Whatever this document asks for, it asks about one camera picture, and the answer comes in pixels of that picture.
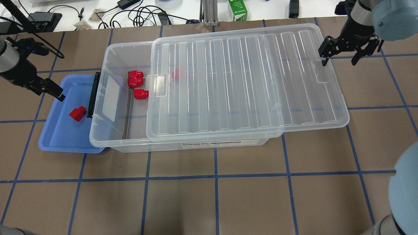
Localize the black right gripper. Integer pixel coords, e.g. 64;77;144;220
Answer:
318;18;381;67

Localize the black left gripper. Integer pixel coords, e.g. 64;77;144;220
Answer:
1;65;66;102

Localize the red block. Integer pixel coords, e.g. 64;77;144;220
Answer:
171;69;180;79
69;106;87;122
127;76;144;89
127;70;144;79
133;89;149;100

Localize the clear plastic box lid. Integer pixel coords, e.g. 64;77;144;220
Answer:
146;23;350;142

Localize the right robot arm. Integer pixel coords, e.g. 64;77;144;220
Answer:
325;0;417;235

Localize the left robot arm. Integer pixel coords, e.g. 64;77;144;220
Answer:
0;37;66;102

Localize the clear plastic storage box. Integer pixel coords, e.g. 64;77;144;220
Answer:
89;41;268;153

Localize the blue plastic tray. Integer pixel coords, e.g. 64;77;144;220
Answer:
38;74;104;154

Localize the green white carton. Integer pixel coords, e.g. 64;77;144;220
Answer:
227;0;248;22

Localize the aluminium frame post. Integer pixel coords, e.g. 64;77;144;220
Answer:
200;0;219;27

